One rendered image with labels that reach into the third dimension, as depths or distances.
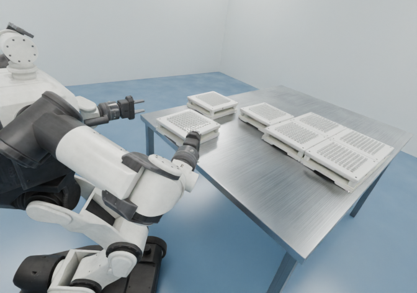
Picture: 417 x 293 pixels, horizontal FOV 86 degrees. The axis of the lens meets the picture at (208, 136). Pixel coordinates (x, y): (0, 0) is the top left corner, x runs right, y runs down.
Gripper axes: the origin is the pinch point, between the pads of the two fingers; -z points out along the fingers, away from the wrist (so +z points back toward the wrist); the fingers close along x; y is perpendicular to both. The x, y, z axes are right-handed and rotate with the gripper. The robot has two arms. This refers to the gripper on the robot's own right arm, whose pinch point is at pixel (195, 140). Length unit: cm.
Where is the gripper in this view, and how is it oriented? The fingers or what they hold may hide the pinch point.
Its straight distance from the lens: 92.8
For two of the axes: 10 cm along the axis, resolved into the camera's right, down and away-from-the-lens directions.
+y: 9.7, 2.0, -1.2
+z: -2.0, 4.8, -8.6
